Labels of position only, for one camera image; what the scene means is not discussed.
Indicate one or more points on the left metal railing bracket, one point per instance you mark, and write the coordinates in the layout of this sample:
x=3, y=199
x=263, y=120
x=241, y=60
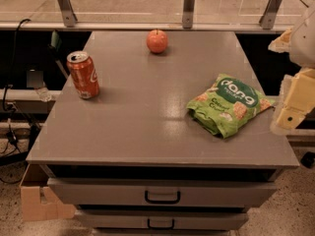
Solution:
x=68, y=14

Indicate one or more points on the grey drawer cabinet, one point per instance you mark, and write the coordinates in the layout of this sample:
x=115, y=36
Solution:
x=101, y=155

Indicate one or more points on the lower drawer black handle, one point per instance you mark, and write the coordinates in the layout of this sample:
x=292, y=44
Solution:
x=160, y=224

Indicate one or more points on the upper drawer black handle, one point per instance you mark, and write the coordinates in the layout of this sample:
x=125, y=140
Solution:
x=162, y=199

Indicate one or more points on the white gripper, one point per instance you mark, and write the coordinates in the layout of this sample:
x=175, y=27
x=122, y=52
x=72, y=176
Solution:
x=303, y=46

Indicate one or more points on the orange soda can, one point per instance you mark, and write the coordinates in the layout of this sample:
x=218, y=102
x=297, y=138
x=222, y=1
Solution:
x=83, y=73

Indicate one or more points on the green chip bag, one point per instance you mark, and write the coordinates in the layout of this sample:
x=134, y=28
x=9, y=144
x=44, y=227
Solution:
x=227, y=105

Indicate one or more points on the cardboard box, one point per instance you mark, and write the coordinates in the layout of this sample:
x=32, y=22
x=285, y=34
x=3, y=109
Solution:
x=38, y=202

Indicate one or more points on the red apple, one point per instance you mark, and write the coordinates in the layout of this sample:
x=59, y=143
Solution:
x=157, y=41

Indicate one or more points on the metal railing bracket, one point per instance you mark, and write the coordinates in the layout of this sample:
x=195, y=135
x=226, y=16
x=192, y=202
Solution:
x=68, y=14
x=188, y=14
x=268, y=19

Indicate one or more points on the drawer black handle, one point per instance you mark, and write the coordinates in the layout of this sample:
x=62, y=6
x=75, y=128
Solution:
x=162, y=199
x=160, y=224

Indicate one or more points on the right metal railing bracket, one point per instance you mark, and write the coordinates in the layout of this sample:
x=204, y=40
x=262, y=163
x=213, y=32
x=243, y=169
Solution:
x=268, y=19

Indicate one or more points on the middle metal railing bracket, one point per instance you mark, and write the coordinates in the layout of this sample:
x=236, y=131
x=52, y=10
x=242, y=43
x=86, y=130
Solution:
x=188, y=14

